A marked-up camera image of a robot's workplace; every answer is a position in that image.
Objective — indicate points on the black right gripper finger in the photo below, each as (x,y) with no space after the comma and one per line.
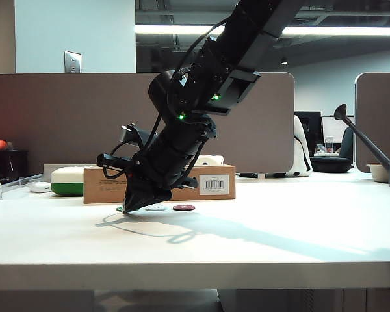
(131,200)
(156,196)

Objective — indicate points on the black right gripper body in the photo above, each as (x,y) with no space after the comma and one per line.
(159,172)

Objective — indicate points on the green poker chip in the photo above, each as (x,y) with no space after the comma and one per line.
(119,208)

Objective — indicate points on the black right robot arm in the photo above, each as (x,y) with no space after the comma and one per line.
(247,32)

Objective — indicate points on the white poker chip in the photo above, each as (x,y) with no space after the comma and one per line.
(156,208)

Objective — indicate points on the red poker chip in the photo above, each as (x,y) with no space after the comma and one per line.
(183,207)

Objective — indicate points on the long brown cardboard box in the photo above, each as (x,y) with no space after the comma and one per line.
(94,191)

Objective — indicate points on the green and white case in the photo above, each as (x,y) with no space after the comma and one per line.
(66,188)

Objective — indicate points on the black flat desk item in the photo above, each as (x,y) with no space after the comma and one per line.
(248,175)

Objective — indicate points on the white earbuds case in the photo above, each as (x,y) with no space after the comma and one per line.
(40,187)

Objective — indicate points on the clear acrylic tray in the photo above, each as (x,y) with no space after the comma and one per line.
(22,182)

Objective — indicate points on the wide brown desk divider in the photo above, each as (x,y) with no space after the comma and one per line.
(52,113)

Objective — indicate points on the black container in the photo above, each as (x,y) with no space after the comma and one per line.
(14,165)

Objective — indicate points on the black computer monitor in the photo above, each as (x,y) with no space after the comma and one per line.
(312,130)

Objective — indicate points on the clear water bottle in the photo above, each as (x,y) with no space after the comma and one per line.
(329,144)

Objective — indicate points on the black round cushion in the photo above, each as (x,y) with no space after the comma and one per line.
(331,164)

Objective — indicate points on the white-screen computer monitor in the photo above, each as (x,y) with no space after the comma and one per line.
(333,128)

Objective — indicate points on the dark office chair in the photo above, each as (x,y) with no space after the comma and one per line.
(347,146)

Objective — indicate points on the dark grey watering can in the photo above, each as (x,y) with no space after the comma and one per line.
(367,143)

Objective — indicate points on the beige paper bowl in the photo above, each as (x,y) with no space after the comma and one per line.
(378,172)

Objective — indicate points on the narrow brown desk divider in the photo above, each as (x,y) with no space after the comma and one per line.
(377,130)

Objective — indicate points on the long ceiling light strip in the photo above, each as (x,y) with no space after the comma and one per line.
(344,31)

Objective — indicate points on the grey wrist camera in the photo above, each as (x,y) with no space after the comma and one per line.
(127,133)

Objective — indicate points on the metal wall outlet plate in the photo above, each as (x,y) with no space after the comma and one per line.
(72,61)

